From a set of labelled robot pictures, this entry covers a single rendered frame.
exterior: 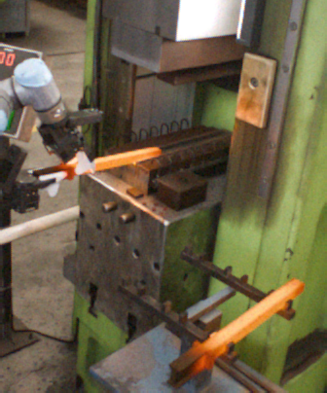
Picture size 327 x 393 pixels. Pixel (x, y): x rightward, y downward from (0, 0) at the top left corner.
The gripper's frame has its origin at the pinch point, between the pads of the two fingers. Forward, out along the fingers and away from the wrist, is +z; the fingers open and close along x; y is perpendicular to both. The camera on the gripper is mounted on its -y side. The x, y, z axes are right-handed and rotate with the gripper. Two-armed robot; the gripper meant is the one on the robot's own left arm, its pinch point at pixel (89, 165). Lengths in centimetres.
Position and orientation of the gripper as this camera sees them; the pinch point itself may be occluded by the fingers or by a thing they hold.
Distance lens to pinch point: 171.1
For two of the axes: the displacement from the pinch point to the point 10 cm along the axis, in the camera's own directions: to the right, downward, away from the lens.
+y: -6.8, 6.4, -3.5
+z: 2.8, 6.7, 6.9
